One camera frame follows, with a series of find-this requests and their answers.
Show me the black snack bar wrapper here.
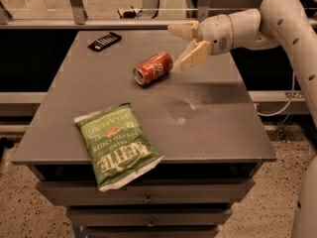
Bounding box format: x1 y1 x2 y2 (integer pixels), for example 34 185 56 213
88 32 122 52

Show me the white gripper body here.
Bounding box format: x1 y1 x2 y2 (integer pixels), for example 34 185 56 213
198 9 264 56

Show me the green jalapeno chips bag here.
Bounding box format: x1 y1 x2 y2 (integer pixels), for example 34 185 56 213
74 103 163 192

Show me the white cable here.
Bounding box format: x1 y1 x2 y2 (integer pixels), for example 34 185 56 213
255 71 296 118

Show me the black white device on floor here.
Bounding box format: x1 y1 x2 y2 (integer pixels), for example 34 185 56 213
117 7 143 19

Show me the red coke can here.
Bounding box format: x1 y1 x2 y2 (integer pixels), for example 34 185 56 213
133 52 173 85

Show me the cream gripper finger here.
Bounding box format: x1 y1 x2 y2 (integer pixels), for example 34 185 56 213
172 39 212 72
167 21 202 42

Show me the grey drawer cabinet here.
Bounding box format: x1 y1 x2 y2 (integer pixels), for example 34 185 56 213
13 31 275 238

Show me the grey metal railing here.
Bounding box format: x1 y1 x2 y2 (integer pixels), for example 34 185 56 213
0 0 317 31

